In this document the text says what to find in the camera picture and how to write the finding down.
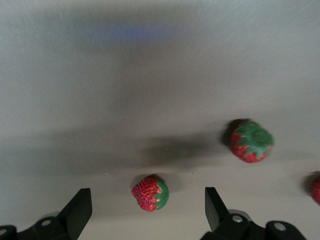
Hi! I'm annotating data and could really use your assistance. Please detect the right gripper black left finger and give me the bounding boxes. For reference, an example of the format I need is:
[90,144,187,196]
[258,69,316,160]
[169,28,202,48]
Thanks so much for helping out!
[32,188,93,240]

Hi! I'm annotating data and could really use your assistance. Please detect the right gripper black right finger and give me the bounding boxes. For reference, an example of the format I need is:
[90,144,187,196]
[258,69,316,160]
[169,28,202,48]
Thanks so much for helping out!
[201,186,251,240]

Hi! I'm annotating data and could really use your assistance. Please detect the red strawberry green calyx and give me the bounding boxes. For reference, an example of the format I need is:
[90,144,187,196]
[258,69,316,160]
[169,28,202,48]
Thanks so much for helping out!
[230,121,275,164]
[131,176,170,213]
[311,177,320,206]

